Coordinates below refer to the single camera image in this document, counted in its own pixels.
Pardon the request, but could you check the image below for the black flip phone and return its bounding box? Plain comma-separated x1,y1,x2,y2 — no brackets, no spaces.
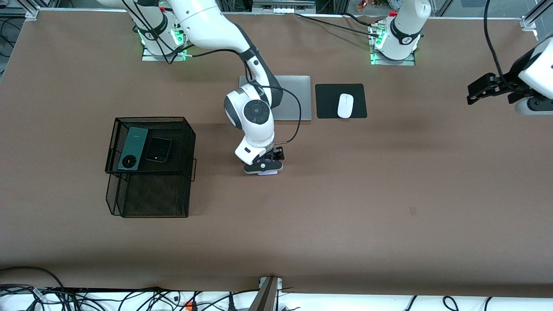
144,136,173,164

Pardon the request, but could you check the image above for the thick black looped cable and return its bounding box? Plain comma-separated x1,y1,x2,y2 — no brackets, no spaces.
0,267,65,291

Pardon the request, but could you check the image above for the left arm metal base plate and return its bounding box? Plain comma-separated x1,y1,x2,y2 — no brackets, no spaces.
370,47,416,66

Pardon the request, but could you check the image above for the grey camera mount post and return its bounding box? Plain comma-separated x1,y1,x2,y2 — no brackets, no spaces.
248,276,283,311

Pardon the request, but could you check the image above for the green phone round camera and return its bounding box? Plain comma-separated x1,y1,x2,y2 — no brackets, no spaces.
117,127,149,171

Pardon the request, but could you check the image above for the black mesh two-tier organizer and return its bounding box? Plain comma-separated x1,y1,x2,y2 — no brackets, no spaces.
105,117,197,218

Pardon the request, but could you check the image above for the silver laptop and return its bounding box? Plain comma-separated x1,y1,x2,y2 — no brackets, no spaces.
239,76,312,121

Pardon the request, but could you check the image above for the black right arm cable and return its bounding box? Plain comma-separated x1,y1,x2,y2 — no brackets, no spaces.
190,48,302,145

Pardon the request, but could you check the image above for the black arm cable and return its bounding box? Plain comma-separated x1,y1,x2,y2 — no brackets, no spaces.
190,48,302,145
483,0,506,83

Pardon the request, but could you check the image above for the white computer mouse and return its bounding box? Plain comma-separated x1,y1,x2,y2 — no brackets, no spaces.
337,93,354,119

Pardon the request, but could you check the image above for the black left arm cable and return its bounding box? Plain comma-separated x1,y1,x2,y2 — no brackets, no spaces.
483,0,506,83

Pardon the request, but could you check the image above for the black mouse pad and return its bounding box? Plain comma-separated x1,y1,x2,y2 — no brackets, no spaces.
315,83,368,119

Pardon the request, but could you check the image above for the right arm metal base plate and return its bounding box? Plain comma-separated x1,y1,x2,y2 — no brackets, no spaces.
142,42,187,62

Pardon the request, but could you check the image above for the black cable on table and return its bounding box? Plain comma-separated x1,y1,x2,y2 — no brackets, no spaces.
295,13,381,36

